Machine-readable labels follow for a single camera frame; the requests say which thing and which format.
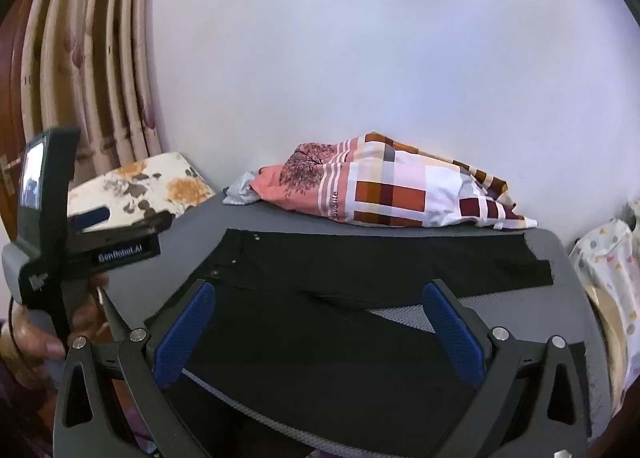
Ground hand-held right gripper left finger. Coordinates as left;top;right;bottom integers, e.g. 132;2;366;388
52;279;217;458

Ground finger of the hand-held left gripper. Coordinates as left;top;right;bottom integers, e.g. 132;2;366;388
67;207;112;235
95;212;173;245

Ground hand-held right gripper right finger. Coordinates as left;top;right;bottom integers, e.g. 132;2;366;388
422;279;588;458

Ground black pants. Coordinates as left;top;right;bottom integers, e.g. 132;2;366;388
145;228;588;458

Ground person's left hand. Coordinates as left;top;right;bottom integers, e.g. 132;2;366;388
0;272;112;360

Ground white orange patterned cloth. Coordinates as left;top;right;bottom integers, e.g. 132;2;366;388
67;152;216;231

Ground grey mesh work surface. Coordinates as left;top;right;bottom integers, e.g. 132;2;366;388
100;190;613;458

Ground grey white crumpled cloth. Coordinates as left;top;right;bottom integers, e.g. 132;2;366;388
222;170;263;206

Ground brown wooden door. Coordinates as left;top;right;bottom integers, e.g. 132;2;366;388
0;0;31;249

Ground checked orange white blanket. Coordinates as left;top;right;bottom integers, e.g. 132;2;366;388
248;133;538;229

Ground beige floral curtain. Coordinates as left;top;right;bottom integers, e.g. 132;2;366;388
20;0;168;199

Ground white dotted cloth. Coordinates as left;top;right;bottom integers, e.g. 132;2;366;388
570;198;640;404

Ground metal door handle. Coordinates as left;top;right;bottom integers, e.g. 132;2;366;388
0;155;21;195

